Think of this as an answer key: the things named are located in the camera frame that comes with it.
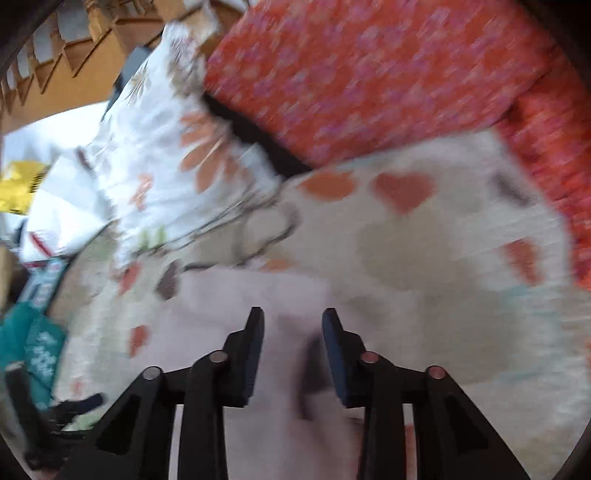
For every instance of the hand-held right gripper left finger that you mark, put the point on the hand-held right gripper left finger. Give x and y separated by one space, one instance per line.
251 350

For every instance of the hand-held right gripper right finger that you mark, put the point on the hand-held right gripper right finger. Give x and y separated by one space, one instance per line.
333 355

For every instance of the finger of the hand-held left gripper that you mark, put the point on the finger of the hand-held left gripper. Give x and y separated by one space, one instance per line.
81 403

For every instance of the pink embroidered sweater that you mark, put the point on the pink embroidered sweater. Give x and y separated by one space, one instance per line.
277 438

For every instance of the green cardboard package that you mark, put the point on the green cardboard package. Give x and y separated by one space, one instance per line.
34 350

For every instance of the light blue patterned box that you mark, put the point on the light blue patterned box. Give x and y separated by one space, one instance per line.
44 281

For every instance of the quilted heart-print bedspread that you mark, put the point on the quilted heart-print bedspread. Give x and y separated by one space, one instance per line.
438 258

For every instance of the white paper bag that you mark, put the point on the white paper bag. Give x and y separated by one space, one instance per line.
44 230

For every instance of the white floral pillow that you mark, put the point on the white floral pillow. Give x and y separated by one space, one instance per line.
161 152

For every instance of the yellow bag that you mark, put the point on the yellow bag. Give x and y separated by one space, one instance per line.
18 191

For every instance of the orange floral blanket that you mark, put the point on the orange floral blanket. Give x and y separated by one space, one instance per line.
378 78

